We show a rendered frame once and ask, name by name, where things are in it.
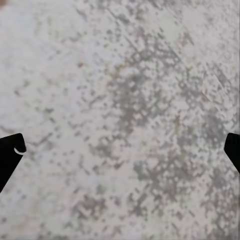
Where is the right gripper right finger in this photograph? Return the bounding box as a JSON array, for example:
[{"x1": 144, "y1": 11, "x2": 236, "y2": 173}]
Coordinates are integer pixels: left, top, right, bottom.
[{"x1": 224, "y1": 133, "x2": 240, "y2": 173}]

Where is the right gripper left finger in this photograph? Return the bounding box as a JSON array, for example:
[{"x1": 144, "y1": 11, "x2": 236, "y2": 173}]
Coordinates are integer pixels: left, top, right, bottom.
[{"x1": 0, "y1": 133, "x2": 34, "y2": 193}]

